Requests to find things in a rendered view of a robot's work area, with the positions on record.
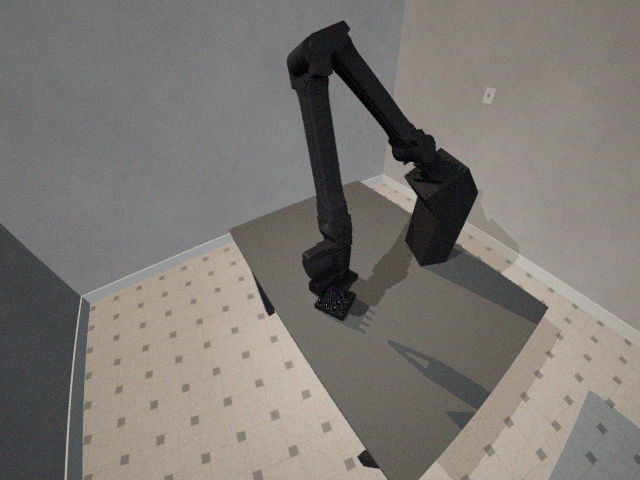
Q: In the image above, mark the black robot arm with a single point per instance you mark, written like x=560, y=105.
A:
x=313, y=95

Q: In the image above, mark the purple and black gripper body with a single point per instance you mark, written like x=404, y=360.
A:
x=352, y=277

